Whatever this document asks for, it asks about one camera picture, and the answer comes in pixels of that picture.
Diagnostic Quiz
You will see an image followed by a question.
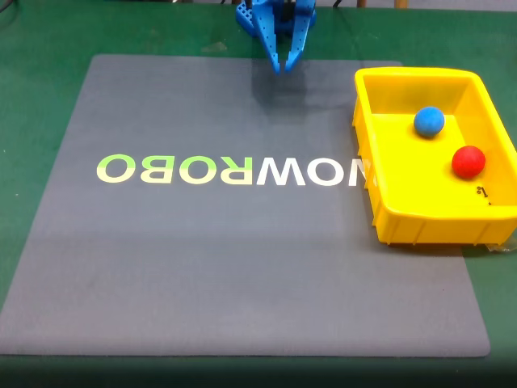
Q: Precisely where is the red ball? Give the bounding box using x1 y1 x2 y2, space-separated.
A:
451 145 487 179

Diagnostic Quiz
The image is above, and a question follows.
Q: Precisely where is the blue ball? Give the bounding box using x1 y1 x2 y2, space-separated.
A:
413 106 446 139

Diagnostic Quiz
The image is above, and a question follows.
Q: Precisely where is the yellow plastic bin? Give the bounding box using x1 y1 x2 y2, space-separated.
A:
351 66 517 247

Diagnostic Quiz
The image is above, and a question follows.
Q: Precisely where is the grey mat with lettering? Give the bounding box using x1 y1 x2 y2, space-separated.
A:
0 54 492 359

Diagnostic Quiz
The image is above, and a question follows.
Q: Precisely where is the clear plastic wrapper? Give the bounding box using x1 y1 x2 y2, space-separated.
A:
484 241 517 255

